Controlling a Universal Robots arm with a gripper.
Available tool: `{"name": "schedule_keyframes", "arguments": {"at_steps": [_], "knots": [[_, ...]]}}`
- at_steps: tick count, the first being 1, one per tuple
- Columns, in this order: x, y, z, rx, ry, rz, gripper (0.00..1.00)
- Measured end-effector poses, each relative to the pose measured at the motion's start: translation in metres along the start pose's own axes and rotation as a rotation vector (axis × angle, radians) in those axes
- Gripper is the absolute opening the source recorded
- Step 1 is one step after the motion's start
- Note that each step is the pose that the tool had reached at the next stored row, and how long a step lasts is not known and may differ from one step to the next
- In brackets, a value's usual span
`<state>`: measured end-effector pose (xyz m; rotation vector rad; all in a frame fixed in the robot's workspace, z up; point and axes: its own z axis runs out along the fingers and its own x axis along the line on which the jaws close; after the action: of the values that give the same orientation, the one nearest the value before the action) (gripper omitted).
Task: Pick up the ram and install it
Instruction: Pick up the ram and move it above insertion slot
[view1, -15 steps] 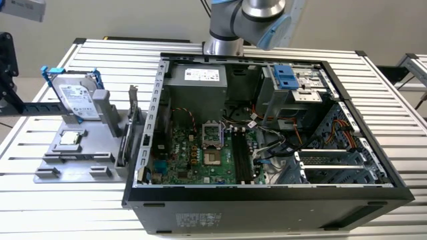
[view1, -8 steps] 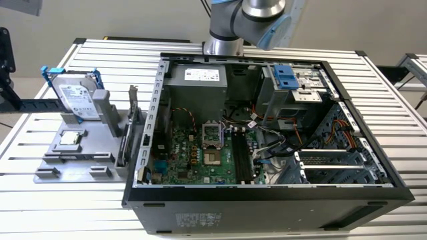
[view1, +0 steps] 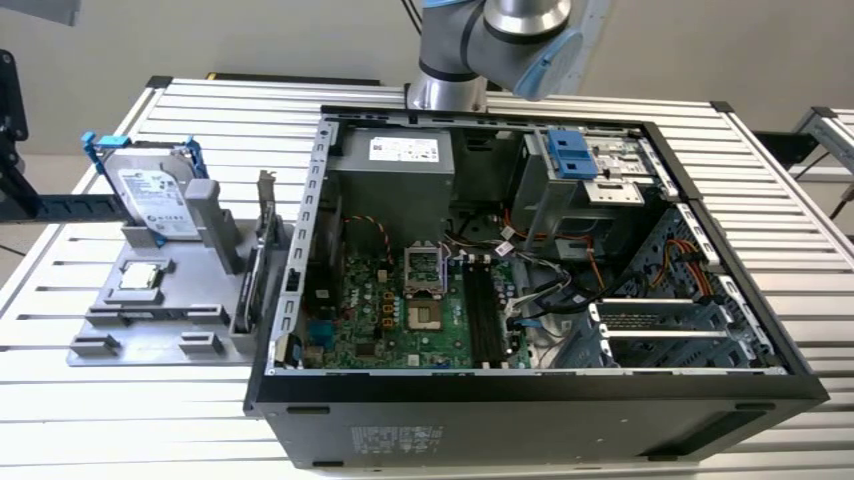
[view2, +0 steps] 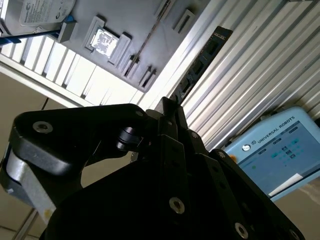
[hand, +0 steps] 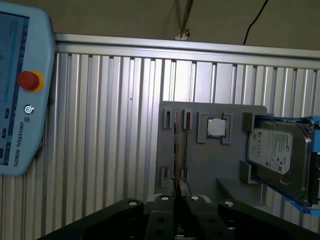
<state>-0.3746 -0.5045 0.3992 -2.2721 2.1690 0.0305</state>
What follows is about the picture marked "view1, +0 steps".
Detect black RAM slot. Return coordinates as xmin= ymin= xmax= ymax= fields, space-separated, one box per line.
xmin=463 ymin=257 xmax=486 ymax=370
xmin=478 ymin=257 xmax=500 ymax=370

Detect RAM slot with white clips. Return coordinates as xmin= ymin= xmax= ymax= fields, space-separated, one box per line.
xmin=470 ymin=254 xmax=494 ymax=370

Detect hard disk in blue carrier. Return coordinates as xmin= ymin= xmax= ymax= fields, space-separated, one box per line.
xmin=79 ymin=130 xmax=210 ymax=247

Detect silver CPU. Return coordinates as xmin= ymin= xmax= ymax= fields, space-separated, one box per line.
xmin=117 ymin=262 xmax=163 ymax=290

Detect grey parts rack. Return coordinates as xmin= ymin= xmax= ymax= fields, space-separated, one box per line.
xmin=64 ymin=169 xmax=296 ymax=369

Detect grey power supply unit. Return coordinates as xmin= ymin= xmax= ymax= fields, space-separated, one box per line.
xmin=324 ymin=127 xmax=459 ymax=251

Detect green Dell motherboard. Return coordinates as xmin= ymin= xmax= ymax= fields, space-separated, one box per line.
xmin=298 ymin=249 xmax=536 ymax=372

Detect metal socket cover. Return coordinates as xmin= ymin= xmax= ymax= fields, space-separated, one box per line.
xmin=402 ymin=239 xmax=447 ymax=300

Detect CPU socket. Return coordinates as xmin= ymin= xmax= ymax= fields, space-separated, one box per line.
xmin=406 ymin=297 xmax=447 ymax=332

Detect grey metal drive cage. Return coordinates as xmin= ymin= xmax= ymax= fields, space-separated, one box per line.
xmin=510 ymin=124 xmax=666 ymax=261

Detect black PC case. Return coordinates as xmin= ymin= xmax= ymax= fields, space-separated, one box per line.
xmin=240 ymin=102 xmax=833 ymax=471

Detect perforated metal disk bay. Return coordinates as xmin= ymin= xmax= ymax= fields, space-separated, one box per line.
xmin=586 ymin=294 xmax=786 ymax=372

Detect metal slat side table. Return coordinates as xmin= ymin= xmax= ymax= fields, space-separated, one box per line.
xmin=789 ymin=104 xmax=854 ymax=182

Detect graphics card with metal bracket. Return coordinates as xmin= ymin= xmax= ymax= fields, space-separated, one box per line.
xmin=230 ymin=169 xmax=282 ymax=337

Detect twisted fan wire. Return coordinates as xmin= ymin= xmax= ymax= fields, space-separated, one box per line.
xmin=342 ymin=214 xmax=396 ymax=265

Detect thin wire locking lever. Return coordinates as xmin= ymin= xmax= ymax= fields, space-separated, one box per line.
xmin=439 ymin=248 xmax=462 ymax=299

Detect grey purple wire bundle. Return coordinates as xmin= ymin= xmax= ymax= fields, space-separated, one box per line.
xmin=443 ymin=219 xmax=528 ymax=266

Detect blue plastic drive bracket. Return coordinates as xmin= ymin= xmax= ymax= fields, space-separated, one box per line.
xmin=544 ymin=128 xmax=590 ymax=180

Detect thin orange wire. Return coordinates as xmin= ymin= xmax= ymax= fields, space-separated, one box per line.
xmin=503 ymin=207 xmax=609 ymax=291

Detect black round cable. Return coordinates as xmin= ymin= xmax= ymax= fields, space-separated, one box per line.
xmin=516 ymin=262 xmax=646 ymax=321

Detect orange yellow power wires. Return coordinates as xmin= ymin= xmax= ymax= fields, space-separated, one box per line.
xmin=657 ymin=238 xmax=721 ymax=307

